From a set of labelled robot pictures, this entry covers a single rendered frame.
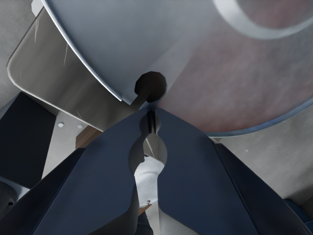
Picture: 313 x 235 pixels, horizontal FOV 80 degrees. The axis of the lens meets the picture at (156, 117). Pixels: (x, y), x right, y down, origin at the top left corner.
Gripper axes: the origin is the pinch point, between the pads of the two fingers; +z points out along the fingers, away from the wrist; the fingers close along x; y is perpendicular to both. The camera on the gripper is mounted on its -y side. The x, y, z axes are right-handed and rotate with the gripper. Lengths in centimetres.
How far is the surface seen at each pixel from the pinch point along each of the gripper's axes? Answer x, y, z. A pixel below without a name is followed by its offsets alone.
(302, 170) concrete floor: 152, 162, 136
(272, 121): 11.0, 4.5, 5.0
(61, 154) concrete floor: -55, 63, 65
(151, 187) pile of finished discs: -6, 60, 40
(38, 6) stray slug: -11.4, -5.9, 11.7
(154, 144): -0.1, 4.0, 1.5
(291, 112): 13.1, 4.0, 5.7
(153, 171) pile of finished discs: -4, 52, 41
